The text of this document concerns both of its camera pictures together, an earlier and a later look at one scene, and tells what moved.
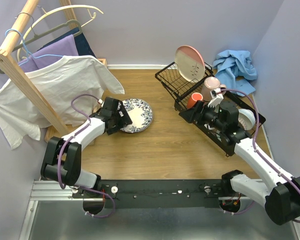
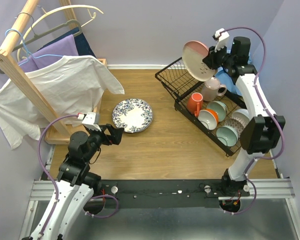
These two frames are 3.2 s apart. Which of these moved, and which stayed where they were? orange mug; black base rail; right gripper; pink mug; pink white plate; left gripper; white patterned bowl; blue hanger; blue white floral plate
Moved: left gripper; right gripper; pink white plate
Stayed: blue hanger; blue white floral plate; pink mug; orange mug; black base rail; white patterned bowl
